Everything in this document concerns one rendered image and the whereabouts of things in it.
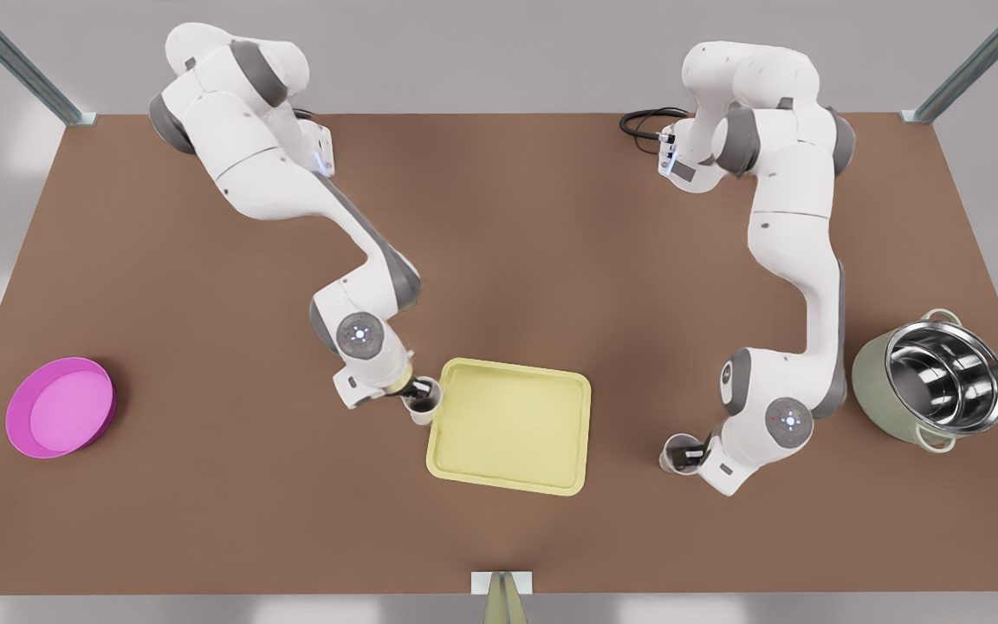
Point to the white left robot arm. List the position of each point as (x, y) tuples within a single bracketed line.
[(789, 234)]

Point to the pale yellow rectangular tray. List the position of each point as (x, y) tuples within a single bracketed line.
[(509, 426)]

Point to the white IKEA cup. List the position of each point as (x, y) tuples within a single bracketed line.
[(426, 412), (669, 460)]

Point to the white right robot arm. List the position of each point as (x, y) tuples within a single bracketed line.
[(256, 165)]

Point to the silver frame post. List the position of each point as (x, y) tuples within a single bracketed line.
[(18, 61), (975, 61), (502, 598)]

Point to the magenta round plate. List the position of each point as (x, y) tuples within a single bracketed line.
[(61, 407)]

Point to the green steel-lined pot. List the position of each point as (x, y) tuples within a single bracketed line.
[(930, 379)]

